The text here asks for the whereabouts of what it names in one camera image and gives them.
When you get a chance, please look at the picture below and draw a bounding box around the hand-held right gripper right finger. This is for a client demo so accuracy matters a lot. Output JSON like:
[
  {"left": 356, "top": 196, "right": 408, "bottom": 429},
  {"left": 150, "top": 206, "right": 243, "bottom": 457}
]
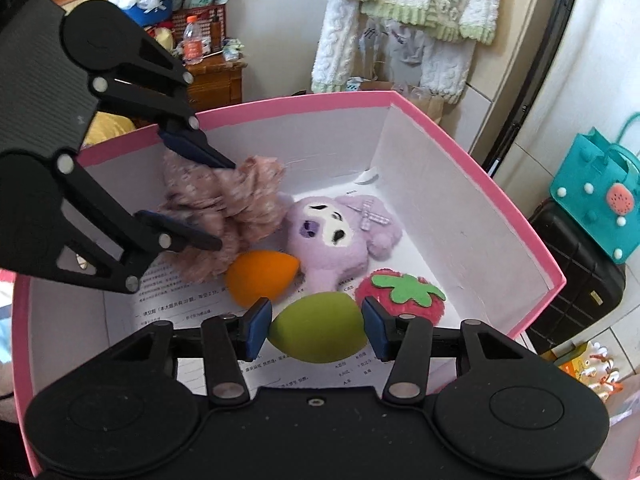
[{"left": 362, "top": 296, "right": 543, "bottom": 406}]

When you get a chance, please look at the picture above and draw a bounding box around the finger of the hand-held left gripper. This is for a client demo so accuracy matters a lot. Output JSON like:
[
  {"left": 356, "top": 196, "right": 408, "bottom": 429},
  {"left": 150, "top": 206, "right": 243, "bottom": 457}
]
[
  {"left": 35, "top": 149, "right": 223, "bottom": 295},
  {"left": 87, "top": 32, "right": 237, "bottom": 170}
]

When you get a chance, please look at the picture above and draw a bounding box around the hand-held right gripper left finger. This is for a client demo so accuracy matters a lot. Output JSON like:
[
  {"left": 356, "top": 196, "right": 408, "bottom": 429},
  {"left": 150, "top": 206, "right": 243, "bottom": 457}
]
[{"left": 100, "top": 297, "right": 273, "bottom": 406}]

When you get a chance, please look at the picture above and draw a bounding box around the pink strawberry plush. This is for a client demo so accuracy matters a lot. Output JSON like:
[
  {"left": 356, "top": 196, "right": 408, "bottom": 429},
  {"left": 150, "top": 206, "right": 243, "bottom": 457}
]
[{"left": 354, "top": 270, "right": 447, "bottom": 331}]

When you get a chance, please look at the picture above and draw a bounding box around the green makeup sponge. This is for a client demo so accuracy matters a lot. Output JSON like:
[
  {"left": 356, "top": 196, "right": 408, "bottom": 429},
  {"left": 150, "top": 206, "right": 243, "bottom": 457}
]
[{"left": 269, "top": 291, "right": 370, "bottom": 363}]

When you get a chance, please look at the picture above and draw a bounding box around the orange makeup sponge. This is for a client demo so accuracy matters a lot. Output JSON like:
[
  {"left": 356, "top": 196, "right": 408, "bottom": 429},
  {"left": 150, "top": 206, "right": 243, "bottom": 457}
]
[{"left": 225, "top": 251, "right": 302, "bottom": 307}]

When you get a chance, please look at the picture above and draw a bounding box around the pink floral fabric scrunchie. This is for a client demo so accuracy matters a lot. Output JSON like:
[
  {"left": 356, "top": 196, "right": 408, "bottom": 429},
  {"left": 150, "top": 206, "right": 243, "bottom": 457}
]
[{"left": 157, "top": 150, "right": 293, "bottom": 283}]

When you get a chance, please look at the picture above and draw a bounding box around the purple plush toy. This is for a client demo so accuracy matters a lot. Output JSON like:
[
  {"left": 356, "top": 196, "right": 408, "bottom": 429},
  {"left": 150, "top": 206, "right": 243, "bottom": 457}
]
[{"left": 284, "top": 194, "right": 403, "bottom": 295}]

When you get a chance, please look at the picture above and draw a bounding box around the pink cardboard box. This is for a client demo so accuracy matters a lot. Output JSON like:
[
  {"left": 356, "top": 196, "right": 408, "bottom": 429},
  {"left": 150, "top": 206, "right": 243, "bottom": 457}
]
[{"left": 11, "top": 91, "right": 567, "bottom": 478}]

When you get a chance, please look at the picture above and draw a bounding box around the printed paper sheet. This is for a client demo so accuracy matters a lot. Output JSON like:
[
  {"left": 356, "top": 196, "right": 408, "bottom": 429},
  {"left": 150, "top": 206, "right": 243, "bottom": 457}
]
[{"left": 102, "top": 255, "right": 381, "bottom": 391}]

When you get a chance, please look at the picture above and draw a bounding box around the wooden nightstand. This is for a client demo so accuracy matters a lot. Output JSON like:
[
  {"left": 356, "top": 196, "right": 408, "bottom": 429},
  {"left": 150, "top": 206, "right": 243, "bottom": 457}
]
[{"left": 182, "top": 52, "right": 246, "bottom": 113}]

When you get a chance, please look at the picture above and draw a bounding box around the yellow pillow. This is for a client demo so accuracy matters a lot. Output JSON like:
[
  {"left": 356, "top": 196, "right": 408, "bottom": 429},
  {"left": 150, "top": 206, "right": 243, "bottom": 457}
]
[{"left": 82, "top": 112, "right": 136, "bottom": 148}]

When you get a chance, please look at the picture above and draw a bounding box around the plastic water bottle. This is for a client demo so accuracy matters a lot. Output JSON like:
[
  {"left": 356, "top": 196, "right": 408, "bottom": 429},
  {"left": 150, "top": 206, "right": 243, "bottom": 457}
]
[{"left": 181, "top": 15, "right": 211, "bottom": 66}]

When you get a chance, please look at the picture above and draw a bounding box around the red checked basket bag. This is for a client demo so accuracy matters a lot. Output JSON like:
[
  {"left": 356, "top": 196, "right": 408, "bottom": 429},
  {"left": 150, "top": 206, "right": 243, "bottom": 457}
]
[{"left": 170, "top": 0, "right": 231, "bottom": 53}]

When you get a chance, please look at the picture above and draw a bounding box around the white green fluffy robe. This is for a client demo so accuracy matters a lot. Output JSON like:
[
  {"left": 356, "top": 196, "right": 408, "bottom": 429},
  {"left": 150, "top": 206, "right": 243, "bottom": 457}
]
[{"left": 310, "top": 0, "right": 505, "bottom": 106}]

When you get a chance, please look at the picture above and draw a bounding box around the brown paper bag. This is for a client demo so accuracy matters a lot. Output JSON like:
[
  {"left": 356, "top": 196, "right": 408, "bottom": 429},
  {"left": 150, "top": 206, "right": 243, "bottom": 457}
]
[{"left": 357, "top": 80, "right": 446, "bottom": 126}]

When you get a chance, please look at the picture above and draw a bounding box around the black suitcase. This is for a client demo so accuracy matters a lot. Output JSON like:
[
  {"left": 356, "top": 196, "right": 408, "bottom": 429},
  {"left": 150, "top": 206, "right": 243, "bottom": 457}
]
[{"left": 525, "top": 197, "right": 627, "bottom": 356}]

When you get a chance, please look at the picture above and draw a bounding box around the yellow toy pack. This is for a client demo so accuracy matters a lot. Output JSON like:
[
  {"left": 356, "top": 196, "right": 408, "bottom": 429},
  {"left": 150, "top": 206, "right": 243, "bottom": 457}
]
[{"left": 555, "top": 342, "right": 626, "bottom": 403}]

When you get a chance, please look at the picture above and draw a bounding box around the teal felt tote bag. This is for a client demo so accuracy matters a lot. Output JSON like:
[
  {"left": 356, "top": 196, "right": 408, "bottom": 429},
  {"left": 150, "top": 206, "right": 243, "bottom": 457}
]
[{"left": 550, "top": 114, "right": 640, "bottom": 266}]

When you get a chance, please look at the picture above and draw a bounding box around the clear plastic bag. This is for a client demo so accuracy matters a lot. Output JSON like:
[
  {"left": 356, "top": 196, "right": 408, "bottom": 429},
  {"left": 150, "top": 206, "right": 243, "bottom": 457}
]
[{"left": 607, "top": 387, "right": 640, "bottom": 428}]

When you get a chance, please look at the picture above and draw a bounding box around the black clothes rack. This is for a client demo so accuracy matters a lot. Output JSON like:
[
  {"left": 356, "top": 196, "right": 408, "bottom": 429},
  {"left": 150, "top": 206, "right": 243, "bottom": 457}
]
[{"left": 482, "top": 0, "right": 586, "bottom": 178}]

